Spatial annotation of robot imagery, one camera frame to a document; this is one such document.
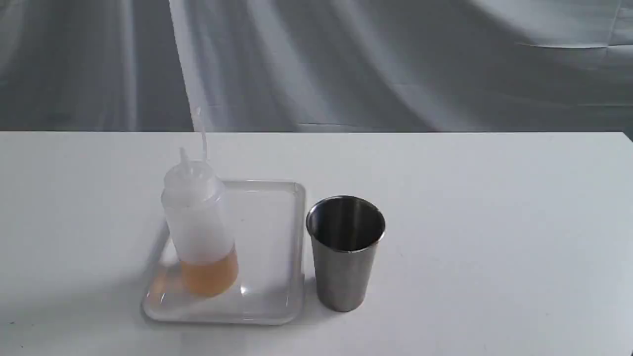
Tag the clear plastic tray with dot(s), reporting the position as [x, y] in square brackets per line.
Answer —
[267, 218]

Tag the translucent squeeze bottle amber liquid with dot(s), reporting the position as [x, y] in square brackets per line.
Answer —
[194, 202]

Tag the stainless steel cup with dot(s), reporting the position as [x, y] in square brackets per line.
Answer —
[345, 231]

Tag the grey backdrop cloth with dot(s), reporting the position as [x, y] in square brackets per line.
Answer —
[317, 65]

